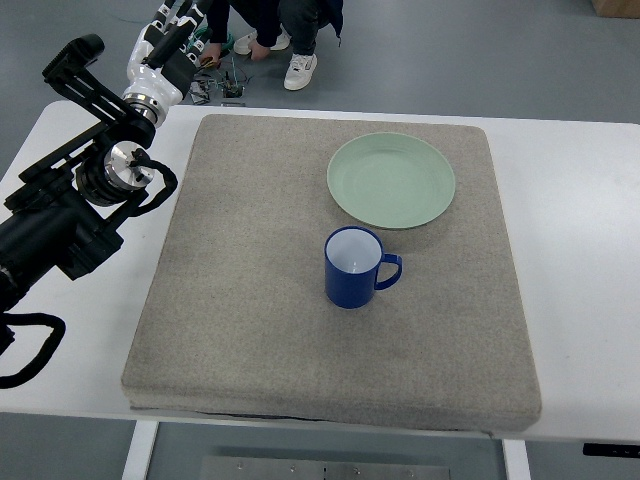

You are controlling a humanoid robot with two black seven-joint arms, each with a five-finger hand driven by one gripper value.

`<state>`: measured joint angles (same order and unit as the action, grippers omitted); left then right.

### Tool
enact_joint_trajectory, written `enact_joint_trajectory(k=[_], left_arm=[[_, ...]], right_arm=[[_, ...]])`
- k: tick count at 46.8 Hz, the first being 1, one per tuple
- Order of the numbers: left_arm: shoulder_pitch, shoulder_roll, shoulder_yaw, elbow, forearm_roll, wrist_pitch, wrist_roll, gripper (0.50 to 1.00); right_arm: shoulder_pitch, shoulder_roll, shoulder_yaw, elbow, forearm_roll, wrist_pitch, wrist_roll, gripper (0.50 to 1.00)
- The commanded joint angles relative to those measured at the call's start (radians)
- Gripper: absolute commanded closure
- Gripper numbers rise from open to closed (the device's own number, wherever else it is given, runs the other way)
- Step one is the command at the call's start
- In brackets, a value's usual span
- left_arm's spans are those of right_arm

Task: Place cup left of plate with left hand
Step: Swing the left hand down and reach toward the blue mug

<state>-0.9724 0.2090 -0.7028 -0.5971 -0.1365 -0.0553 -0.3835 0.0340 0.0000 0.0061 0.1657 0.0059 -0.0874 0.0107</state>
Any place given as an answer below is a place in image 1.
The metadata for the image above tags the grey felt mat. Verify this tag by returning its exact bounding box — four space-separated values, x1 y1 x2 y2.
121 113 543 434

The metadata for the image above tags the black cable loop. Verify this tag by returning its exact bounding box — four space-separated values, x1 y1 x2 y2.
0 312 67 390

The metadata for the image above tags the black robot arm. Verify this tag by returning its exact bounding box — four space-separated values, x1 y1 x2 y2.
1 34 178 311

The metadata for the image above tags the cardboard box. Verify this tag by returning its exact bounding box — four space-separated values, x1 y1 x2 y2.
591 0 640 19

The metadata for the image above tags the person in dark clothes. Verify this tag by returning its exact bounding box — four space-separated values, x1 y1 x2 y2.
201 0 344 91

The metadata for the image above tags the green plate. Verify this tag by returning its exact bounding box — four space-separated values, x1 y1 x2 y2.
326 132 456 230

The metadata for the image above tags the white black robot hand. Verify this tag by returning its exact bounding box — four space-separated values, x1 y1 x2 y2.
123 1 212 128

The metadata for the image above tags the blue enamel cup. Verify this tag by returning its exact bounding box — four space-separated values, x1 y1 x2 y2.
324 226 403 309

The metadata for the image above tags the black table control panel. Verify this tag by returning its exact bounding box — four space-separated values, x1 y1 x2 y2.
583 443 640 459

